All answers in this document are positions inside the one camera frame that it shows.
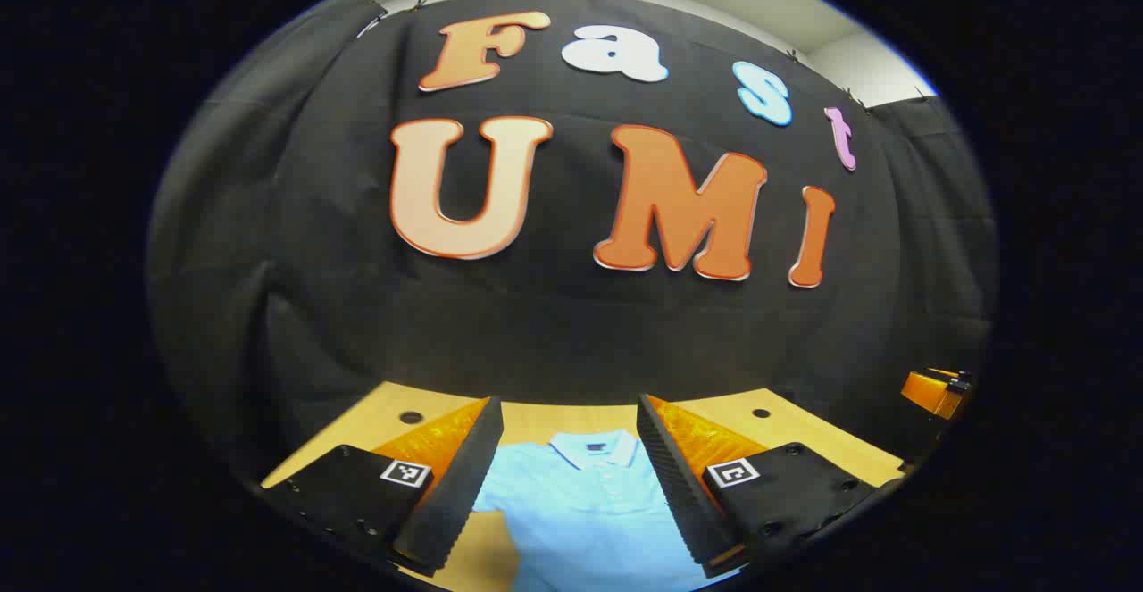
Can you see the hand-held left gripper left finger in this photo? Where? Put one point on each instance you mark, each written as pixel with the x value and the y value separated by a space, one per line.
pixel 455 485

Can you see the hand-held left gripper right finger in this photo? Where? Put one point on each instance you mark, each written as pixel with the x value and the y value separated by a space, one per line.
pixel 679 494

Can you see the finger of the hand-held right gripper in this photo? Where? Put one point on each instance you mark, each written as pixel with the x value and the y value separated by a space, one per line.
pixel 929 391

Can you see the light blue T-shirt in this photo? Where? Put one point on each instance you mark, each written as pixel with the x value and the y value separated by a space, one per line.
pixel 580 521

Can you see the black backdrop cloth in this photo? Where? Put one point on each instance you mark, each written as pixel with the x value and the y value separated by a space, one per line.
pixel 554 333

